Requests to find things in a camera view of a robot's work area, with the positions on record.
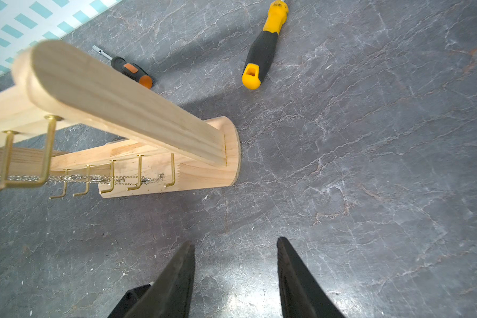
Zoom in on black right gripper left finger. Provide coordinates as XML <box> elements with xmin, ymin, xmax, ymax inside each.
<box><xmin>108</xmin><ymin>241</ymin><xmax>196</xmax><ymax>318</ymax></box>

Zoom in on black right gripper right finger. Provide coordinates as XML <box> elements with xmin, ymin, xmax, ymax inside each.
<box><xmin>276</xmin><ymin>237</ymin><xmax>343</xmax><ymax>317</ymax></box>

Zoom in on silver chain necklace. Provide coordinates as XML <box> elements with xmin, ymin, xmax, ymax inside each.
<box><xmin>0</xmin><ymin>172</ymin><xmax>166</xmax><ymax>186</ymax></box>

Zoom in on wooden jewelry display stand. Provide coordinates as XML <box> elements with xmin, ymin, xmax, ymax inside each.
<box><xmin>0</xmin><ymin>41</ymin><xmax>241</xmax><ymax>198</ymax></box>

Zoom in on orange black nut driver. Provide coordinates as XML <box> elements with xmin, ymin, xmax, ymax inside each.
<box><xmin>92</xmin><ymin>46</ymin><xmax>154</xmax><ymax>89</ymax></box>

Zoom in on yellow black nut driver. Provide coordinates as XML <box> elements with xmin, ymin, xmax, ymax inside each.
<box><xmin>242</xmin><ymin>1</ymin><xmax>289</xmax><ymax>90</ymax></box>

